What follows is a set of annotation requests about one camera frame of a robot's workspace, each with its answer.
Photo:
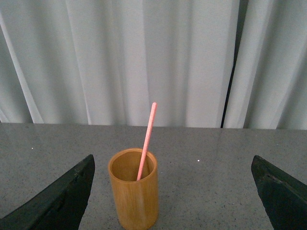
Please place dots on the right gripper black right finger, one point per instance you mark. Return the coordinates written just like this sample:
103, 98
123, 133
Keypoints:
283, 196

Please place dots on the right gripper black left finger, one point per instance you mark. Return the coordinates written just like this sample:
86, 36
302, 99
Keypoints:
60, 206

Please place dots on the pink chopstick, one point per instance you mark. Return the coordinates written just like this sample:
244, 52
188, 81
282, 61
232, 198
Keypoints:
147, 139

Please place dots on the bamboo chopstick holder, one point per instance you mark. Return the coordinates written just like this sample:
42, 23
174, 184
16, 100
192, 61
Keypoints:
136, 201

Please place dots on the white curtain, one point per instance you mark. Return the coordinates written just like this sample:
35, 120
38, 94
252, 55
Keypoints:
206, 63

